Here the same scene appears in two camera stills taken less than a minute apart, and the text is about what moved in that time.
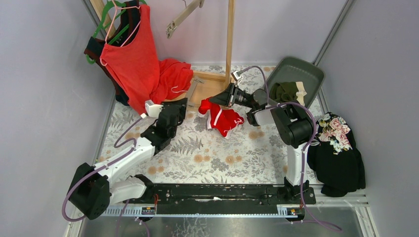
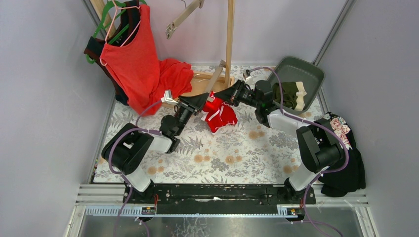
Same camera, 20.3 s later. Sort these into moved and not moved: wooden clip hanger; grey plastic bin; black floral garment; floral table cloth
Moved: wooden clip hanger
Not moved: black floral garment; grey plastic bin; floral table cloth
